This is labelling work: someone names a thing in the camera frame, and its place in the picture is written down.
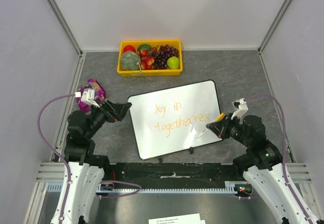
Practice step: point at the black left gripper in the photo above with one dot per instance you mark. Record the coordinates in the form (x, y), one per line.
(115, 111)

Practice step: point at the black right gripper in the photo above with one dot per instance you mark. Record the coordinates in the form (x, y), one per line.
(223, 128)

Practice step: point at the white marker pen orange tip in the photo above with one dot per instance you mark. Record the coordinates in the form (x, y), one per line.
(220, 117)

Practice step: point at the white whiteboard black frame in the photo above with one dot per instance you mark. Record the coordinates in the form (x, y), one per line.
(174, 119)

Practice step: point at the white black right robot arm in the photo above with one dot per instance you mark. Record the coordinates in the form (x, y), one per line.
(262, 167)

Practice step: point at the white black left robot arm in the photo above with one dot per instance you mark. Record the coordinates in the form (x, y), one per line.
(83, 169)

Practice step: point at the purple snack bag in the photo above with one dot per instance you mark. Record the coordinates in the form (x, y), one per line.
(100, 93)

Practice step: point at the yellow plastic fruit tray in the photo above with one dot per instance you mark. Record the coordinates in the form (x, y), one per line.
(156, 44)

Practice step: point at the green striped melon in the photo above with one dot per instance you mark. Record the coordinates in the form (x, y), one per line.
(130, 61)

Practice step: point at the red lychee cluster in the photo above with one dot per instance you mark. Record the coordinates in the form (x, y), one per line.
(147, 59)

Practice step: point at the red apple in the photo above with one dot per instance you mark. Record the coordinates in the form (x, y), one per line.
(129, 48)

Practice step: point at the green red mango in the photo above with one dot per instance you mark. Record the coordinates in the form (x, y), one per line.
(144, 47)

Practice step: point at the green pear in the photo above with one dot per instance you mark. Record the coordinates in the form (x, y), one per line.
(173, 62)

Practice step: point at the dark red grape bunch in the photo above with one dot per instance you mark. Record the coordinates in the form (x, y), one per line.
(163, 54)

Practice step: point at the white paper sheet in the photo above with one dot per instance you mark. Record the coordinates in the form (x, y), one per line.
(181, 219)

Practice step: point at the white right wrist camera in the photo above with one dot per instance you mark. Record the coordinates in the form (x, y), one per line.
(240, 107)

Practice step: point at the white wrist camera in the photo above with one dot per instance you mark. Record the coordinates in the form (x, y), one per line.
(86, 98)
(240, 107)

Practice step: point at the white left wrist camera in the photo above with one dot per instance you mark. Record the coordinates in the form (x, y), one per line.
(86, 98)

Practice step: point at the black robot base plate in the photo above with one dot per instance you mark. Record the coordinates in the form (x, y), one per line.
(174, 175)

